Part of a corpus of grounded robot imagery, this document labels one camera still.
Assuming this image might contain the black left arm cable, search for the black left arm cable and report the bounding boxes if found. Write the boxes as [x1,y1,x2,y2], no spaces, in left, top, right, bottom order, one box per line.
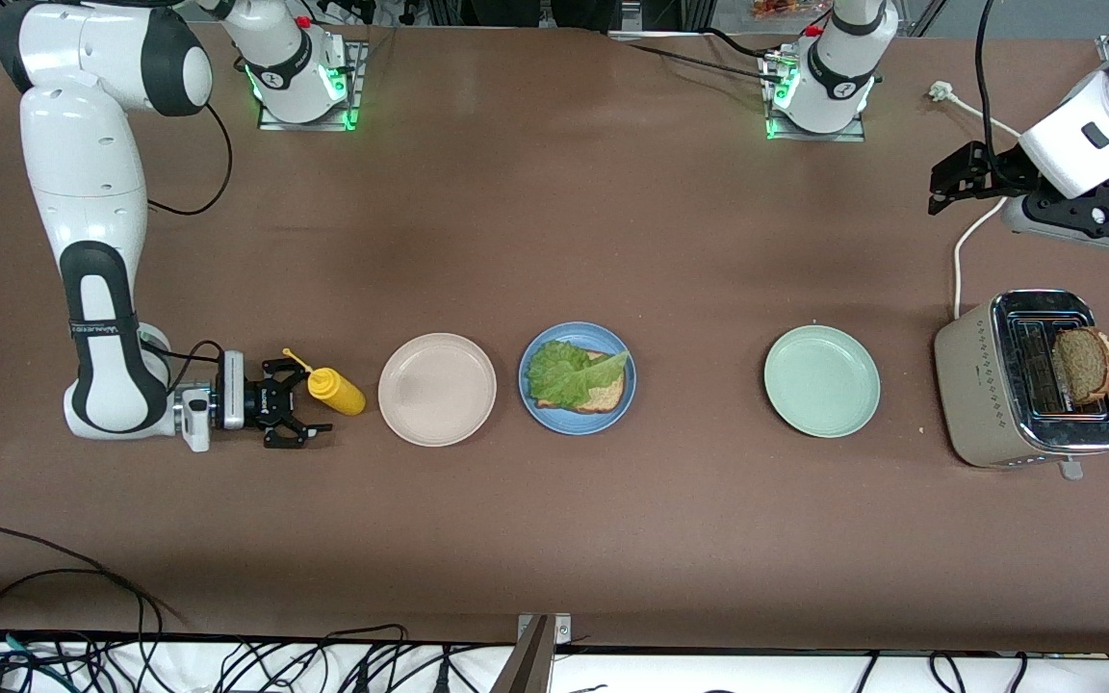
[973,0,1022,189]

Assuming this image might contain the yellow mustard squeeze bottle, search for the yellow mustard squeeze bottle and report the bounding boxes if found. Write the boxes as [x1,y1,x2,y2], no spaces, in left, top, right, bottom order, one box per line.
[282,347,367,417]

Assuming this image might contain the white toaster power cable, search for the white toaster power cable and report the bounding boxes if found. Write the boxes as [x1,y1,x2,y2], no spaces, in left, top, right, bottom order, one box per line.
[928,81,1033,321]

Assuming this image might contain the orange packaged item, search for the orange packaged item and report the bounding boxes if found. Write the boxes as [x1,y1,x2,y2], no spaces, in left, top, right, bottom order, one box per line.
[750,0,831,20]

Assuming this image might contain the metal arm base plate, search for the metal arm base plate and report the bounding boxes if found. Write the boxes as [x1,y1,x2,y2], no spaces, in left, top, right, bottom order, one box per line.
[257,38,364,132]
[763,48,869,143]

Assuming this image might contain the brown bread slice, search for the brown bread slice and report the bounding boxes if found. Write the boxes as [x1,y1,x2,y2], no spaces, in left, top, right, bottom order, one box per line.
[535,349,629,415]
[1052,326,1109,406]

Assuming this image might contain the long black table cable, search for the long black table cable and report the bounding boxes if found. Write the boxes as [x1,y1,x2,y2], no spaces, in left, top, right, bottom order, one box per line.
[0,525,170,641]
[0,568,146,641]

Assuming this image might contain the tangled black cables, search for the tangled black cables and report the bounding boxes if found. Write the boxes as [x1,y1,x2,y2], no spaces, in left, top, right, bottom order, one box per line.
[0,602,1109,693]

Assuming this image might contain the green plate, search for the green plate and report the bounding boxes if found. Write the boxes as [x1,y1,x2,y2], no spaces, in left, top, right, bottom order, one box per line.
[763,324,882,439]

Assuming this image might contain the grey aluminium bar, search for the grey aluminium bar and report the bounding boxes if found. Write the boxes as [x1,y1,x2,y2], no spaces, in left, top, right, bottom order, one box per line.
[489,616,555,693]

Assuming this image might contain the beige plate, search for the beige plate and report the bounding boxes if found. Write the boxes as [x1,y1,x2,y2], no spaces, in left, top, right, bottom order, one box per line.
[377,332,498,448]

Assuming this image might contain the blue plate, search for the blue plate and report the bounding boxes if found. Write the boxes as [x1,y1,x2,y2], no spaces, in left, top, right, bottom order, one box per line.
[518,321,637,436]

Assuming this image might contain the silver beige toaster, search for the silver beige toaster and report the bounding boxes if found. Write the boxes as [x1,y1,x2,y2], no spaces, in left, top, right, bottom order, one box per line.
[934,289,1109,482]

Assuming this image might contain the black base cable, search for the black base cable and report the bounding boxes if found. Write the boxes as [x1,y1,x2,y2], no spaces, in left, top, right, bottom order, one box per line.
[607,27,787,83]

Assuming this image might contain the green lettuce leaf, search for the green lettuce leaf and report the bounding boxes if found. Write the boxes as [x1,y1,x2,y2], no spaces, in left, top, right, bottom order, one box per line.
[526,339,632,410]

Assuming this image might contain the metal table edge bracket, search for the metal table edge bracket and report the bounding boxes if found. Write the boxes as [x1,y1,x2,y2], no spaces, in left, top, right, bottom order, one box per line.
[517,613,573,646]

